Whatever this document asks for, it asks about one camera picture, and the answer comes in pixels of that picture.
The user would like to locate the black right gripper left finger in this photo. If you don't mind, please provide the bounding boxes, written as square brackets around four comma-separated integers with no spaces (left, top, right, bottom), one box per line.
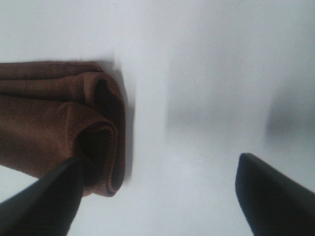
[0,157,83,236]

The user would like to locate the brown towel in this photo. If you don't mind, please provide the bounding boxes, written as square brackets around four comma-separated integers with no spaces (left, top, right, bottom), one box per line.
[0,61,126,197]

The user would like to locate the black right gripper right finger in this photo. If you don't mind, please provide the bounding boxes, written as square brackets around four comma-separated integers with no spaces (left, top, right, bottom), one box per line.
[235,153,315,236]

